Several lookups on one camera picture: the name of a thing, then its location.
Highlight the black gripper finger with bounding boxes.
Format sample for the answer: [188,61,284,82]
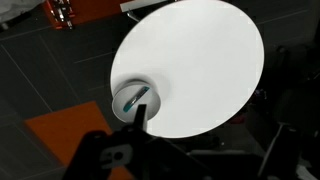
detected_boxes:
[132,103,148,132]

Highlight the teal marker pen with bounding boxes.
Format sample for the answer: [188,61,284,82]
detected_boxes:
[122,85,151,113]

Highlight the white round bowl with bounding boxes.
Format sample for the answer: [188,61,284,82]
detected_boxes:
[111,77,163,124]

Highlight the white table base legs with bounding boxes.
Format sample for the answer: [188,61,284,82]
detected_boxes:
[119,0,168,22]

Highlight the orange handled tool bundle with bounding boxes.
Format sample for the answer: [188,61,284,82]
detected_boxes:
[46,0,75,31]

